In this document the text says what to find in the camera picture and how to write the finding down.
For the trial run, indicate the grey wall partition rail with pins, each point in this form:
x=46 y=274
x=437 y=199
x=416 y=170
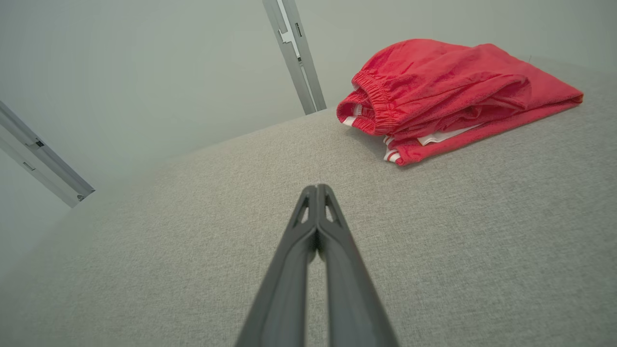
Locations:
x=43 y=164

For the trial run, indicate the red shorts with white stripe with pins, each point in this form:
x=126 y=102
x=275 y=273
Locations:
x=434 y=72

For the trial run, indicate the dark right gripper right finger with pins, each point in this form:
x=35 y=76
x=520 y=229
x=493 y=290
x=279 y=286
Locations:
x=352 y=289

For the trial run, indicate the red basketball jersey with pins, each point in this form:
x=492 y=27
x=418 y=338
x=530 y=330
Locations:
x=434 y=147

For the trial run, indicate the grey partition post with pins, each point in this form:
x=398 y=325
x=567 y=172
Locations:
x=291 y=72
x=308 y=62

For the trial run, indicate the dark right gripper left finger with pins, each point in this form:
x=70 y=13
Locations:
x=284 y=289

